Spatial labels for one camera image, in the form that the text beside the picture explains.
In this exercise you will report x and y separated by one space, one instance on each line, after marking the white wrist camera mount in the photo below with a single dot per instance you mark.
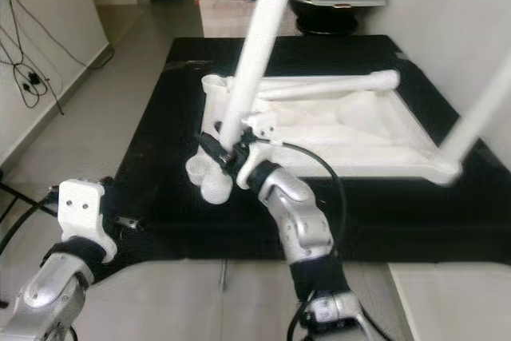
80 209
263 125

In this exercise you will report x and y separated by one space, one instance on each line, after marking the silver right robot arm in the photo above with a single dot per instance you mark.
295 213

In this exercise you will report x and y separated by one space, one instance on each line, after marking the black chair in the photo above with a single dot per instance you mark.
24 200

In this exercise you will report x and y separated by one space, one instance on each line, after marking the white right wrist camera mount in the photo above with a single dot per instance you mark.
263 125

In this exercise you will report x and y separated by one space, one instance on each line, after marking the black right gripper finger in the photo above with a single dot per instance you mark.
211 148

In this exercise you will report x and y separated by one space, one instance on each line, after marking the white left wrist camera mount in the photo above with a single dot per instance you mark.
80 209

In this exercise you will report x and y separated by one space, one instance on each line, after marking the white lace covered stand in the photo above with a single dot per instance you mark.
223 17

